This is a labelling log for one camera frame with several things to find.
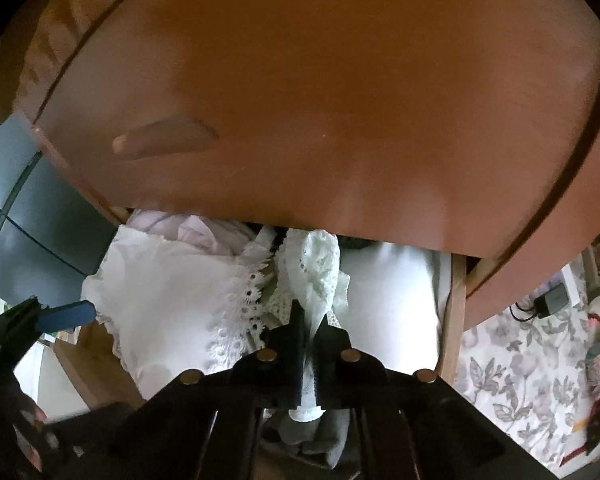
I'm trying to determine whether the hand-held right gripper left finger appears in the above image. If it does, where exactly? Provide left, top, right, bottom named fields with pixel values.
left=65, top=300, right=306, bottom=480

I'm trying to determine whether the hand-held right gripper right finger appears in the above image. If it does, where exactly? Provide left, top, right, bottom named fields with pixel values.
left=313, top=315, right=537, bottom=480

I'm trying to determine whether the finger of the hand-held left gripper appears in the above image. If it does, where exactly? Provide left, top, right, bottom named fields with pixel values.
left=0, top=296, right=97, bottom=335

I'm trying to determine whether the white lace underwear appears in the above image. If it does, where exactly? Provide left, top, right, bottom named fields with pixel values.
left=274, top=227, right=352, bottom=423

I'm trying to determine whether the wooden drawer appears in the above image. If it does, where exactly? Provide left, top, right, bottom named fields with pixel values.
left=55, top=217, right=470, bottom=480

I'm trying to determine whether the pale pink underwear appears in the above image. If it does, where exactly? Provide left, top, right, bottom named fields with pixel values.
left=126, top=208, right=255, bottom=257

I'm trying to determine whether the person's left hand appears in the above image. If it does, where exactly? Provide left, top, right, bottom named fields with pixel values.
left=14, top=394, right=49, bottom=437

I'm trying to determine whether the grey cloth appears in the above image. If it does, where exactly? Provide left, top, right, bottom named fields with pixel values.
left=259, top=404, right=362, bottom=467

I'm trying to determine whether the grey floral bed sheet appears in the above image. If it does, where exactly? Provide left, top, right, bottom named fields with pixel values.
left=450, top=240, right=600, bottom=463

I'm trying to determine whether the black power adapter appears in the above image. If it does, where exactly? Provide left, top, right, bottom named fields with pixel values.
left=532, top=282, right=572, bottom=319

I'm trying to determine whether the brown wooden nightstand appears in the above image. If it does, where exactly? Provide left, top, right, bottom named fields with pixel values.
left=0, top=0, right=600, bottom=332

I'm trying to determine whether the black cable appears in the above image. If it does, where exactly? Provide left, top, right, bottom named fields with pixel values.
left=509, top=299, right=537, bottom=322

